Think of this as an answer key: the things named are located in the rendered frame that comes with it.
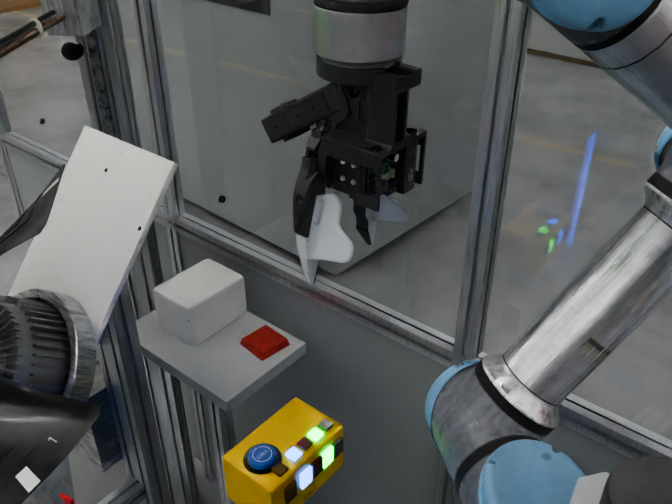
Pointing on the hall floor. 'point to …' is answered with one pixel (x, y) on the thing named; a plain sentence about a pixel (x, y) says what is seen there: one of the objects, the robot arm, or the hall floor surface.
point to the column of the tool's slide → (177, 478)
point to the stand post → (132, 400)
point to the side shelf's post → (223, 425)
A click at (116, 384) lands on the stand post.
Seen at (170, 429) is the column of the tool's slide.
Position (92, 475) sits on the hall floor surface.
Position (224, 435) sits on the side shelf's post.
